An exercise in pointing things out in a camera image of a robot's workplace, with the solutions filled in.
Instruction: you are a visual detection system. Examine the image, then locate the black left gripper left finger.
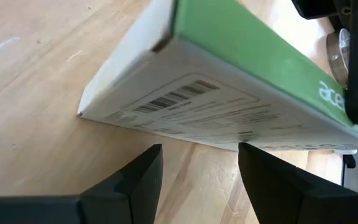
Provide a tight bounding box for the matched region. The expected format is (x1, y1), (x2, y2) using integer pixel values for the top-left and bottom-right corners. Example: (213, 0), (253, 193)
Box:
(78, 143), (163, 224)

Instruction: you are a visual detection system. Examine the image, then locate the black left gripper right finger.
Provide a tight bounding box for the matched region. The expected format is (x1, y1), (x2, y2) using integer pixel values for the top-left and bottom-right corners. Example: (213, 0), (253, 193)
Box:
(237, 142), (358, 224)

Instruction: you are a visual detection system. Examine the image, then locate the white and green acer box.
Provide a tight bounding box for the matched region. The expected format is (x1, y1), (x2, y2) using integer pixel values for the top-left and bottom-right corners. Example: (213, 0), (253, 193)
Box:
(77, 0), (358, 152)

